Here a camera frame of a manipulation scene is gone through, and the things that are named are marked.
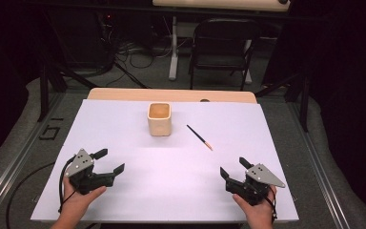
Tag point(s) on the cream square cup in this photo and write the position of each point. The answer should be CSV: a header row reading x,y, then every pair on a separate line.
x,y
159,127

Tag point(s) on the black folding chair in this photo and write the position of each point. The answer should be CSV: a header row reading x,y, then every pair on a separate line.
x,y
222,62

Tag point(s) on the black metal stand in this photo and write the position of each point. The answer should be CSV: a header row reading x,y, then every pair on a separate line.
x,y
304,105
44,92

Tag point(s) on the dark table grommet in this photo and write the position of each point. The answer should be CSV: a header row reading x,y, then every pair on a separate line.
x,y
204,100

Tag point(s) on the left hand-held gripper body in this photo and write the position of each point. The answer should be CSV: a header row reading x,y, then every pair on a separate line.
x,y
81,178

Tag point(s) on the person's right hand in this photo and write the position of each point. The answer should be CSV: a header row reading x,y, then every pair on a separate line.
x,y
255,211

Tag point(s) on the aluminium floor rail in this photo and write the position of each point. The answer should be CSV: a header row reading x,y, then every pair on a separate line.
x,y
321,165
16,165

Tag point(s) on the beige desk with white legs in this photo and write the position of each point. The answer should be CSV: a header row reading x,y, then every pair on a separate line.
x,y
219,4

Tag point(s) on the black equipment cabinet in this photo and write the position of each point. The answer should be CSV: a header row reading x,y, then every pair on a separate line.
x,y
79,38

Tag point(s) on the white table sheet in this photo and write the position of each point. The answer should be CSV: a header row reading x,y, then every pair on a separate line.
x,y
171,178

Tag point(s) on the person's left hand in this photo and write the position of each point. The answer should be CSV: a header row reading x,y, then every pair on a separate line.
x,y
76,202

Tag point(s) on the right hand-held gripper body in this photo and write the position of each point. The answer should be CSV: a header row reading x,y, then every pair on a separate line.
x,y
251,187

